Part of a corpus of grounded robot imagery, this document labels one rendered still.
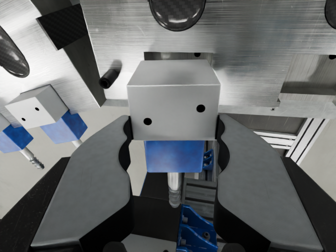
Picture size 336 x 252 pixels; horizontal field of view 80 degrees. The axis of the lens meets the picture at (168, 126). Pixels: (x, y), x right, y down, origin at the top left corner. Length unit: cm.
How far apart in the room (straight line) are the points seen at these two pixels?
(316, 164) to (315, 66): 151
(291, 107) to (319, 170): 147
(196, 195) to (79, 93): 42
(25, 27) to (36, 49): 2
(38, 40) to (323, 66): 26
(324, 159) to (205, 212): 124
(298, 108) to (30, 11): 32
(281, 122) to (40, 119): 100
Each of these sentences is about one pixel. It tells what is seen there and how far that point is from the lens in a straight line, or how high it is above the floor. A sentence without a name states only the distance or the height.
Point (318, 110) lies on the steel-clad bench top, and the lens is 33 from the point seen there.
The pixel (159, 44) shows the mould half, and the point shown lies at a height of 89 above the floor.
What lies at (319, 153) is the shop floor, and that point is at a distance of 163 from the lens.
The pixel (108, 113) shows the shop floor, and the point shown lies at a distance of 144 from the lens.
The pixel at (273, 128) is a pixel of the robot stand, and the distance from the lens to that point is 112.
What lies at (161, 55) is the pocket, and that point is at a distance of 20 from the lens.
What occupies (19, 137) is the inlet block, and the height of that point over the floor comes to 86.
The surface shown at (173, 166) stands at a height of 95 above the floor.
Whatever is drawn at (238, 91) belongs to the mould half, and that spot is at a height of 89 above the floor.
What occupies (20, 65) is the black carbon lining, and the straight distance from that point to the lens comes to 29.
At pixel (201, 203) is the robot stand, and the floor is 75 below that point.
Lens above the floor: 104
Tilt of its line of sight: 50 degrees down
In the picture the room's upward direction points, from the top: 166 degrees counter-clockwise
